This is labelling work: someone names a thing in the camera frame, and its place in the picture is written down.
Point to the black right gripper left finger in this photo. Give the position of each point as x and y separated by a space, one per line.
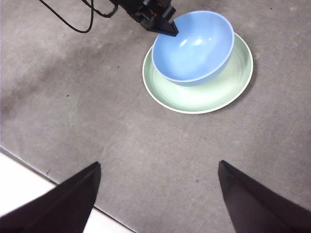
60 211

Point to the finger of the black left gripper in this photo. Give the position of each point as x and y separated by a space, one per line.
162 26

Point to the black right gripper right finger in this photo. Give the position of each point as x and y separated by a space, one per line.
262 211

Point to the blue ribbed bowl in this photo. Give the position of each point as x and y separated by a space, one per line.
194 48

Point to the green round plate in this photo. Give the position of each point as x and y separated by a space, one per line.
199 97

